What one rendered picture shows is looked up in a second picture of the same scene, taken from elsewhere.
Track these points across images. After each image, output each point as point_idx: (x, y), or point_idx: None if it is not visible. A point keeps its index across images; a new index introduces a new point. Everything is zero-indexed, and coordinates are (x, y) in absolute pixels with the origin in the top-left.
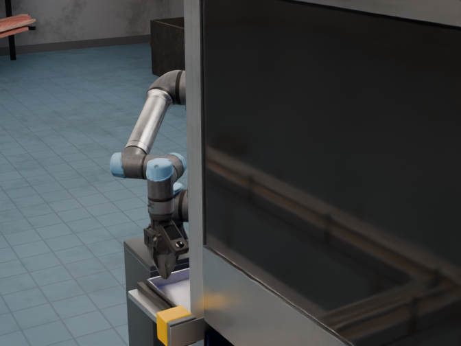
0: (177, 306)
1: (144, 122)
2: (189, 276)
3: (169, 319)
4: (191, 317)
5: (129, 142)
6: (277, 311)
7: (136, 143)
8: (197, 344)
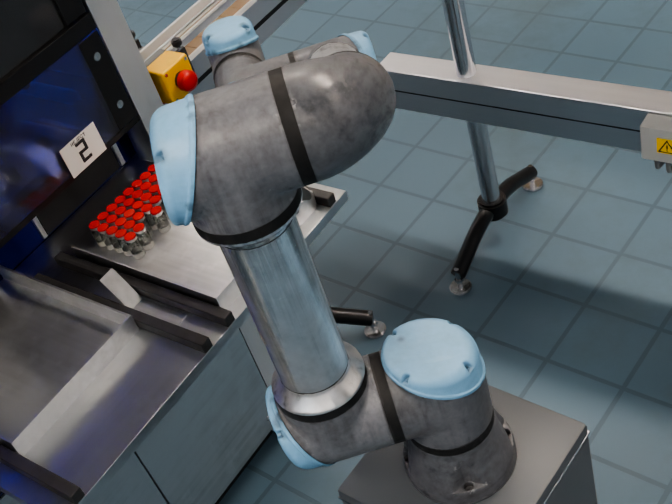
0: (165, 69)
1: (328, 51)
2: (136, 45)
3: (164, 52)
4: None
5: (340, 43)
6: None
7: (322, 46)
8: None
